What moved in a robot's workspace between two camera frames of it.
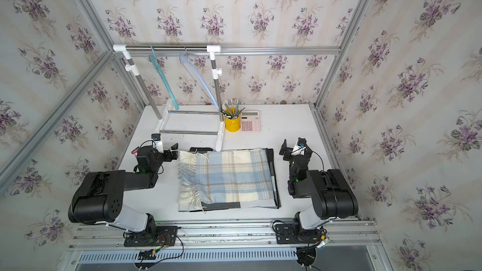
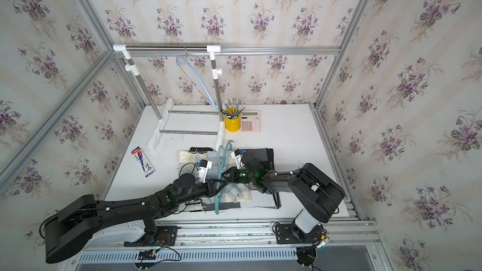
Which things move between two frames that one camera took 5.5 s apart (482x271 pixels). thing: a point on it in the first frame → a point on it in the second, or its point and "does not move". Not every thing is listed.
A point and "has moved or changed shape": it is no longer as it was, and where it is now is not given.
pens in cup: [231, 112] does not move
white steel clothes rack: [132, 66] does not move
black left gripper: [169, 157] → [211, 188]
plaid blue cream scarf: [225, 175] has moved or changed shape
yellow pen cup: [232, 125] does not move
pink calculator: [250, 121] does not move
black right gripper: [288, 151] → [232, 175]
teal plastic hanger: [153, 59] → [221, 175]
